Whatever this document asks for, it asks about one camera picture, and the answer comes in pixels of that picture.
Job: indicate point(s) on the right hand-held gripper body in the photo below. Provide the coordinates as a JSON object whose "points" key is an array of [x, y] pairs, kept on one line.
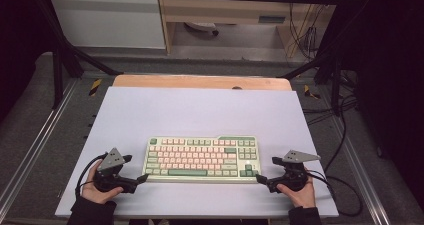
{"points": [[295, 176]]}

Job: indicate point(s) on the wooden desk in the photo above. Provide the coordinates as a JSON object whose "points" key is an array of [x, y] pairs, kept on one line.
{"points": [[226, 10]]}

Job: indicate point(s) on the yellow and black tape strip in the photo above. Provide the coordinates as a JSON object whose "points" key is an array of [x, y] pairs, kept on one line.
{"points": [[310, 92], [95, 87]]}

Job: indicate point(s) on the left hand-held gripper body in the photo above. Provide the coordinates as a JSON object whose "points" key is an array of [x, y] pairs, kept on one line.
{"points": [[111, 161]]}

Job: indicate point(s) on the white cabinet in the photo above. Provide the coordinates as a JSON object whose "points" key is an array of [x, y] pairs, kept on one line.
{"points": [[110, 21]]}

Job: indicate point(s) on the green and cream keyboard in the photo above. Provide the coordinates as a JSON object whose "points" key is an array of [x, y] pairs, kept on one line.
{"points": [[200, 172]]}

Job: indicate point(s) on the aluminium rail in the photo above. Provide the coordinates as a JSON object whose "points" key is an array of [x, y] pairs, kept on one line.
{"points": [[40, 131], [361, 165]]}

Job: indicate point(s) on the wooden table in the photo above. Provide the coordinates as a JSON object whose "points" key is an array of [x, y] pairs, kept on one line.
{"points": [[200, 82]]}

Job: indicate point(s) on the person's right hand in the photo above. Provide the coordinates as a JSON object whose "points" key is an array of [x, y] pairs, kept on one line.
{"points": [[303, 198]]}

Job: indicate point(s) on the person's left hand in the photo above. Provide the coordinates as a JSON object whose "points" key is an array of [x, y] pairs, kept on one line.
{"points": [[91, 193]]}

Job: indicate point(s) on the white chair base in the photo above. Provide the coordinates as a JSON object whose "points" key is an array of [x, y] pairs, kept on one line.
{"points": [[201, 26]]}

